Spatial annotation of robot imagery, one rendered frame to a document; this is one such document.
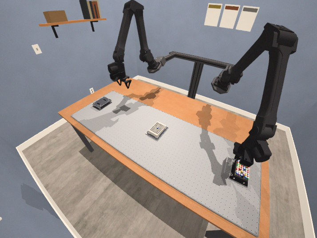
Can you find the black vial rack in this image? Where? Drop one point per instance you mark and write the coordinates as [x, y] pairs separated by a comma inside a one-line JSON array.
[[236, 176]]

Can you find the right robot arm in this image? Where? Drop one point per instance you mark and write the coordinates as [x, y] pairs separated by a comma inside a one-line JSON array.
[[131, 7]]

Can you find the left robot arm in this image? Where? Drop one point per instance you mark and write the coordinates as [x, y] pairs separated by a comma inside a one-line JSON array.
[[280, 42]]

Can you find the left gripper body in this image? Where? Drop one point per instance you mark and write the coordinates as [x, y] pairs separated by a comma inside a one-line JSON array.
[[235, 150]]

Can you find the cream grid rack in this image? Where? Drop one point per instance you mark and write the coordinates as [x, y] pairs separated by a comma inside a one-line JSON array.
[[153, 130]]

